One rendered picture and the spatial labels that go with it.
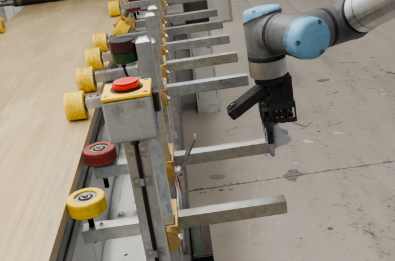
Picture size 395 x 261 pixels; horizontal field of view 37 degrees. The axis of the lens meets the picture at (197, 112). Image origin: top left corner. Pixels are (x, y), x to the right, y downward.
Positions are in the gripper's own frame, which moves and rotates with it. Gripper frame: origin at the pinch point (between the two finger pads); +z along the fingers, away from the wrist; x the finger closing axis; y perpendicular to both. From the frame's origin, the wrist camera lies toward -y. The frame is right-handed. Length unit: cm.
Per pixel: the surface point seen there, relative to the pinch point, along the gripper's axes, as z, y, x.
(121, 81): -41, -26, -55
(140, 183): -26, -26, -57
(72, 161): -8.3, -47.8, -4.9
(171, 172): -3.0, -24.6, -8.7
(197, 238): 12.1, -21.1, -15.3
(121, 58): -32.0, -31.0, -7.1
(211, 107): 79, -8, 250
